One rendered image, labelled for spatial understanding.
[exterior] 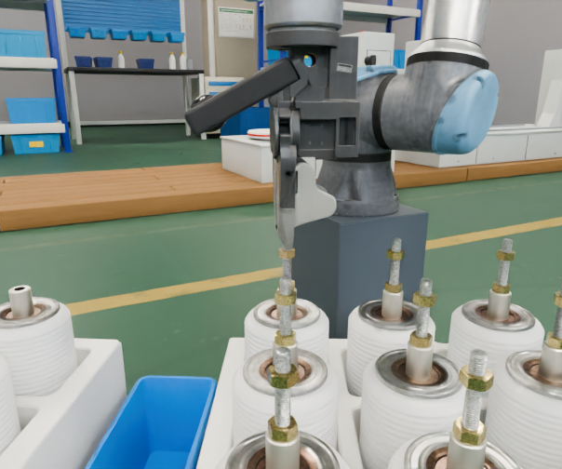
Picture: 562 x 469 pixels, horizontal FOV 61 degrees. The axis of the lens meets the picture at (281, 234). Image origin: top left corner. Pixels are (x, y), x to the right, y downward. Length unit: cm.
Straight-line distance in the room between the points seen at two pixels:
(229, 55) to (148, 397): 613
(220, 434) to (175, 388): 22
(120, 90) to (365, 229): 790
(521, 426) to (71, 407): 43
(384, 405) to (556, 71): 379
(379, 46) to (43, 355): 238
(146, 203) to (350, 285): 142
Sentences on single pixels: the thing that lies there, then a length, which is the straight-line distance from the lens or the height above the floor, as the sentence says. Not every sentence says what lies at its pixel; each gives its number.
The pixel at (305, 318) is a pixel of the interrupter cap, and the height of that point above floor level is 25.
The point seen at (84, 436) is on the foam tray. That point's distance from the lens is 62.
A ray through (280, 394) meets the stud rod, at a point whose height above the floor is 31.
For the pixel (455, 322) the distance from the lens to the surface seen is 58.
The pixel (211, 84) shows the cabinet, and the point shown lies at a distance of 571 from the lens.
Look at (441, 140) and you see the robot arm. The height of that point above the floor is 43.
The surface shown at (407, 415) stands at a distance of 43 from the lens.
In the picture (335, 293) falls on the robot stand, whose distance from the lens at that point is 78.
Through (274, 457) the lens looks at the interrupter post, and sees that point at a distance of 33.
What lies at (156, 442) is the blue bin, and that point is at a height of 2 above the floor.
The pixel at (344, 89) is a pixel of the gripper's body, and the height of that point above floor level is 49.
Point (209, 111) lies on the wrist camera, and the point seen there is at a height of 47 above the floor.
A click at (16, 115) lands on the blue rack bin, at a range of 474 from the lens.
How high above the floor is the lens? 49
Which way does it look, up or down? 16 degrees down
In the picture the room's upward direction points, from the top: straight up
